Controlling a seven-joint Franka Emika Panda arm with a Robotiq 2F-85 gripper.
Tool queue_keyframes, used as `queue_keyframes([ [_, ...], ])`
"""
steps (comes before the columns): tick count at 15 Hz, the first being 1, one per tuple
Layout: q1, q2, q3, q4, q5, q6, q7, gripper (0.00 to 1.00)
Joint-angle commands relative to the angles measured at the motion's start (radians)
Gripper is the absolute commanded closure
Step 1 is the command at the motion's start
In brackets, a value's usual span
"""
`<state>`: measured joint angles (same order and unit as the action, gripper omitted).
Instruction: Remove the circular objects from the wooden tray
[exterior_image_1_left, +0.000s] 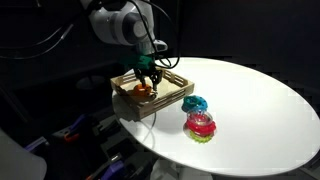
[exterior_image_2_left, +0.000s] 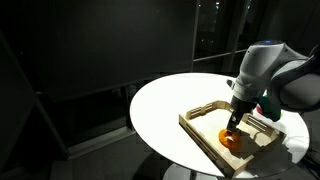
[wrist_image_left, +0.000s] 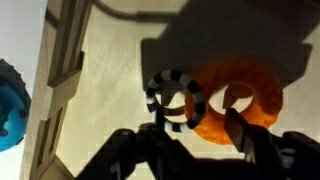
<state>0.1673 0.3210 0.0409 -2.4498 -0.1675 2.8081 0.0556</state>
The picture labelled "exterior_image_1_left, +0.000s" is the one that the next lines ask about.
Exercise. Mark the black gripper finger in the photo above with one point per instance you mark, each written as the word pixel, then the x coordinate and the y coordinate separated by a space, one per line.
pixel 141 78
pixel 156 79

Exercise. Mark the wooden slatted tray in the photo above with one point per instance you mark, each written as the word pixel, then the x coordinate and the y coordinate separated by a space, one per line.
pixel 166 96

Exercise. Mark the white table pedestal base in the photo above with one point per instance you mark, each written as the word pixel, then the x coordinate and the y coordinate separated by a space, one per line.
pixel 176 171

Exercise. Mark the grey rounded chair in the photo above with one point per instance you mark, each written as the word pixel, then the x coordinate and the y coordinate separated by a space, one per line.
pixel 16 160

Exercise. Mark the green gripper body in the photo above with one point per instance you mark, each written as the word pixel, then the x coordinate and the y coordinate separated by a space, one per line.
pixel 138 62

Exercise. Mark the dark round floor base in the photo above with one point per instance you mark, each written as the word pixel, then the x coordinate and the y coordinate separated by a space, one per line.
pixel 90 82

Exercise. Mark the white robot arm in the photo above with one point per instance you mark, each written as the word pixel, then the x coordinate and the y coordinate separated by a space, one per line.
pixel 116 21

